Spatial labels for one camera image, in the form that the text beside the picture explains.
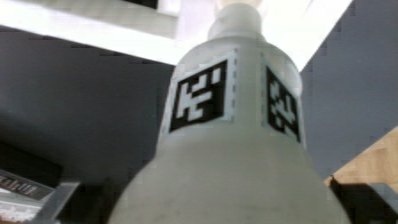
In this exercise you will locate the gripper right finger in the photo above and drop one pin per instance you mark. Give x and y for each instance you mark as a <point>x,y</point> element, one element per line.
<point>369,200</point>

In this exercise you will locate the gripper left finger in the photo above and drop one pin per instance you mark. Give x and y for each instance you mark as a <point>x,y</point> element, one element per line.
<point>33,202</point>

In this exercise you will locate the white lamp bulb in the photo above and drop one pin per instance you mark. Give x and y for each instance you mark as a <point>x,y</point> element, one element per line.
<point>230,175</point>

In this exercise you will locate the white U-shaped fence frame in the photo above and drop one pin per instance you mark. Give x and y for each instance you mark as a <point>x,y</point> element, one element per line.
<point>191,33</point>

